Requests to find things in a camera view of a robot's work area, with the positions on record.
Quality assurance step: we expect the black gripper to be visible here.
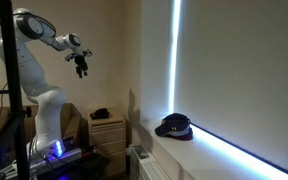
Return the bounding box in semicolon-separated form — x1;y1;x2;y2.
74;54;89;79

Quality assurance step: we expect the navy cap with yellow logo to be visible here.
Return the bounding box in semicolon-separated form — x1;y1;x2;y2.
154;112;192;137

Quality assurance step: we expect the robot base platform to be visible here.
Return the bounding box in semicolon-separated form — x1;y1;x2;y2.
0;139;84;178

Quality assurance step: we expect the white window sill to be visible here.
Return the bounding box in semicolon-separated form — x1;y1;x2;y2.
139;117;288;180

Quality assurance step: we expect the black object on cabinet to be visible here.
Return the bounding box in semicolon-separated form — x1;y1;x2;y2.
89;107;111;121

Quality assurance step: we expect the black stand pole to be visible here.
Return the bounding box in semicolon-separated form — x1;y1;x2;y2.
0;0;31;180

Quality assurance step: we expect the wooden drawer cabinet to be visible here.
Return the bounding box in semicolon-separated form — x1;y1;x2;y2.
86;110;128;178

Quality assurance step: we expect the white perforated panel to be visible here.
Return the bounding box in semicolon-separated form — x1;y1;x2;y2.
129;144;172;180

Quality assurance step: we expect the grey roller blind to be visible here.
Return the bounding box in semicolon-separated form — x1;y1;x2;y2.
173;0;288;180

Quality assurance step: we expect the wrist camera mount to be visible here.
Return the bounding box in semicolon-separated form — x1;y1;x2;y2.
64;48;93;63

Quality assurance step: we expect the black cable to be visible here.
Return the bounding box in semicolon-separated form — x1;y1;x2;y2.
0;81;9;129

